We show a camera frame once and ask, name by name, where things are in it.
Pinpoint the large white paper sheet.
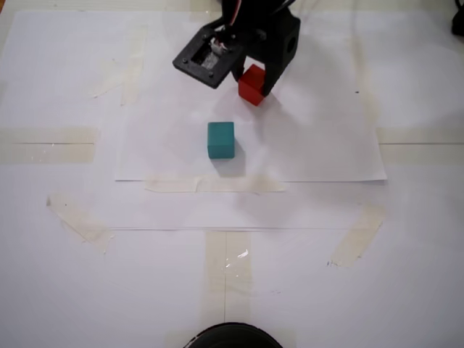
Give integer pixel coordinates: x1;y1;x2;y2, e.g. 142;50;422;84
10;9;464;231

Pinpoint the red cube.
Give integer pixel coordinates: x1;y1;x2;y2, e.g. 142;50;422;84
238;64;268;107

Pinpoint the red white black servo cable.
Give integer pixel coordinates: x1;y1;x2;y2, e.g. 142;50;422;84
218;0;243;29

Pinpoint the black round camera base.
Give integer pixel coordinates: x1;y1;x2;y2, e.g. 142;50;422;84
186;321;282;348

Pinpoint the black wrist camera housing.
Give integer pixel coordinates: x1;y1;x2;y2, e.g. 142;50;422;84
173;24;248;90

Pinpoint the black object at table edge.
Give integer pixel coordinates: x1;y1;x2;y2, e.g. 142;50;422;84
450;0;464;36

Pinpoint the teal blue cube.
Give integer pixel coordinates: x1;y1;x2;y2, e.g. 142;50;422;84
207;121;236;160

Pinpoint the beige masking tape strip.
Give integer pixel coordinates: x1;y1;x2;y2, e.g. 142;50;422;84
328;204;388;268
0;125;102;165
376;126;464;167
89;24;150;108
204;231;254;329
46;191;115;255
144;175;288;194

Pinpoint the small white paper sheet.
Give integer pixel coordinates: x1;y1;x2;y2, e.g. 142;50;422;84
115;21;388;186

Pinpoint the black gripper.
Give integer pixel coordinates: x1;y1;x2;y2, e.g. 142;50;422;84
233;9;302;97

